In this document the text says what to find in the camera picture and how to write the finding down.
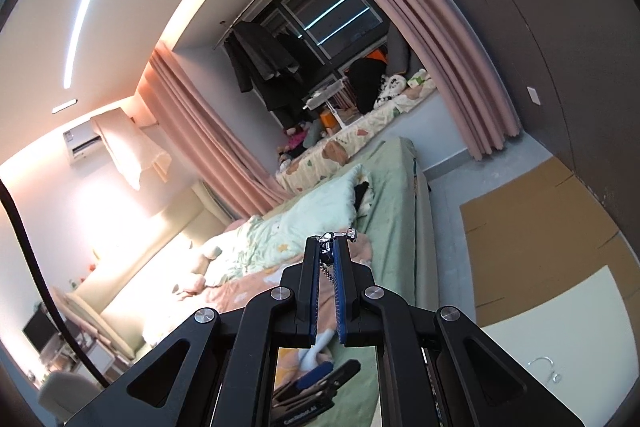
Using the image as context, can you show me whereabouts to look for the pink curtain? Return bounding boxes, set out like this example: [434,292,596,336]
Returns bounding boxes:
[137,42,293,220]
[280,0,523,162]

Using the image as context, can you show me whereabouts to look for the dark window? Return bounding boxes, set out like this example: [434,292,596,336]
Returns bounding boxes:
[265,0,391,68]

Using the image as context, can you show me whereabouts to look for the beige bed base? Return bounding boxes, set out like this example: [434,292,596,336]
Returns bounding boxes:
[412,172,437,309]

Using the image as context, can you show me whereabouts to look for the black and white plush toy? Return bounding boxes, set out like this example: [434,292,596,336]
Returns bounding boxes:
[372,74,408,110]

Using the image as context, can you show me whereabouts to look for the pink printed blanket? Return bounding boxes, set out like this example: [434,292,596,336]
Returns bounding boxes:
[172,237,373,373]

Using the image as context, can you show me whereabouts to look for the silver chain necklace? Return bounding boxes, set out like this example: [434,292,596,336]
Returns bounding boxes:
[319,229,359,293]

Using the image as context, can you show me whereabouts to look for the white folding rack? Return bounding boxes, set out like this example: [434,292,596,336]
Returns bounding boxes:
[305,79,361,130]

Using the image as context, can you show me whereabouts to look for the white chair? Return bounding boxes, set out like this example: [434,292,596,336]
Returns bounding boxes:
[39,369,101,423]

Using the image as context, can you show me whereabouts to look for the black television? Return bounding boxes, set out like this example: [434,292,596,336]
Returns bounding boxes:
[22,309,59,351]

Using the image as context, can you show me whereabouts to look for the pile of plush toys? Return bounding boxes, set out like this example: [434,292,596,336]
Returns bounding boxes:
[277,122,321,158]

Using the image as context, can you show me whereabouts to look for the white air conditioner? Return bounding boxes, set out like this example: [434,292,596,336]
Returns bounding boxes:
[62,122,104,162]

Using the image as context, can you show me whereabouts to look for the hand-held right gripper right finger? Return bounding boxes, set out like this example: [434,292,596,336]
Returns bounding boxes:
[330,237,581,427]

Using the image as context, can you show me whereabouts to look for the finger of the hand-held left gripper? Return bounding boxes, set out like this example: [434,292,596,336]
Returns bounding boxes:
[274,361,335,400]
[295,359,362,402]

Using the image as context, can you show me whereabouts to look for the silver wire earring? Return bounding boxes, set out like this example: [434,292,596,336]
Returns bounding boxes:
[525,356,564,383]

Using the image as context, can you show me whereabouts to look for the brown cardboard sheet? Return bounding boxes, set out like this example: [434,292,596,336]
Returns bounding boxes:
[459,156,630,324]

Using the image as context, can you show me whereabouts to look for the green bed sheet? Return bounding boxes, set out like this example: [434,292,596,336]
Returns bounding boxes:
[272,137,418,427]

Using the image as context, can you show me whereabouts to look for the hanging dark coats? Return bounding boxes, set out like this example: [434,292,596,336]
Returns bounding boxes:
[222,21,306,128]

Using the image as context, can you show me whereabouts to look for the floral window seat mattress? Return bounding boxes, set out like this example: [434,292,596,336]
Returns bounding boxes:
[275,82,443,192]

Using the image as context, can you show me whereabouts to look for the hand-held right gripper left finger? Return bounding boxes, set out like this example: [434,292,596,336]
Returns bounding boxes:
[65,235,323,427]

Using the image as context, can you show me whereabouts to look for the grey cushion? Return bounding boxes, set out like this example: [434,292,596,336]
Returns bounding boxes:
[387,32,412,78]

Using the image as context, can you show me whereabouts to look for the light green quilt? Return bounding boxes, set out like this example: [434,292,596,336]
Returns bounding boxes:
[200,164,376,288]

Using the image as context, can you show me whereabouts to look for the pink plush toy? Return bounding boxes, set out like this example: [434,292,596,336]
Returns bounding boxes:
[172,239,224,298]

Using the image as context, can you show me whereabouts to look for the beige headboard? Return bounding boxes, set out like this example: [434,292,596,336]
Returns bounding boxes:
[65,181,236,304]

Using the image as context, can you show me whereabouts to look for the black bag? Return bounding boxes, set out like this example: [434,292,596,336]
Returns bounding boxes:
[347,57,389,115]

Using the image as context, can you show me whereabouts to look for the hanging white cloth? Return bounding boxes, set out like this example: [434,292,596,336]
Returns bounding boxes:
[90,107,173,192]

